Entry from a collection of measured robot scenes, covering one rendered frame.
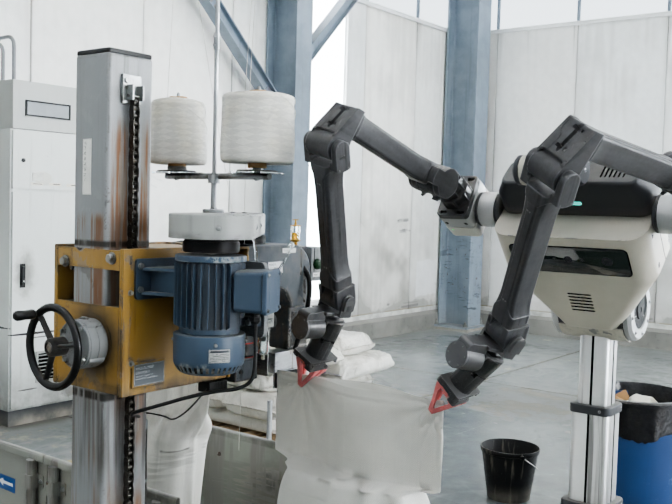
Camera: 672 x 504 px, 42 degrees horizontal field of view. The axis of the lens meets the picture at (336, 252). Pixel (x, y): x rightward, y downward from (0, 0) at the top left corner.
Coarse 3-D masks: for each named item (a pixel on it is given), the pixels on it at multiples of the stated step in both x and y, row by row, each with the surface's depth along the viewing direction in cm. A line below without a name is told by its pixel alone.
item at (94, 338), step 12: (84, 324) 184; (96, 324) 186; (60, 336) 189; (84, 336) 184; (96, 336) 185; (72, 348) 186; (84, 348) 184; (96, 348) 184; (72, 360) 187; (84, 360) 184; (96, 360) 185
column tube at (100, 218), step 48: (96, 96) 188; (96, 144) 188; (144, 144) 194; (96, 192) 189; (144, 192) 194; (96, 240) 189; (144, 240) 195; (96, 288) 189; (96, 432) 191; (144, 432) 198; (96, 480) 191; (144, 480) 199
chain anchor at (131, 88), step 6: (126, 78) 187; (132, 78) 189; (138, 78) 190; (126, 84) 188; (132, 84) 187; (138, 84) 191; (126, 90) 188; (132, 90) 187; (138, 90) 190; (144, 90) 189; (126, 96) 188; (132, 96) 187; (138, 96) 189; (144, 96) 189; (126, 102) 188
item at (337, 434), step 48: (288, 384) 219; (336, 384) 205; (288, 432) 219; (336, 432) 206; (384, 432) 197; (432, 432) 192; (288, 480) 210; (336, 480) 202; (384, 480) 198; (432, 480) 193
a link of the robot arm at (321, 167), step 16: (304, 144) 194; (336, 144) 186; (320, 160) 193; (336, 160) 187; (320, 176) 192; (336, 176) 192; (320, 192) 194; (336, 192) 194; (320, 208) 196; (336, 208) 196; (320, 224) 198; (336, 224) 197; (320, 240) 201; (336, 240) 199; (336, 256) 201; (320, 272) 205; (336, 272) 202; (320, 288) 208; (336, 288) 203; (352, 288) 206; (336, 304) 205
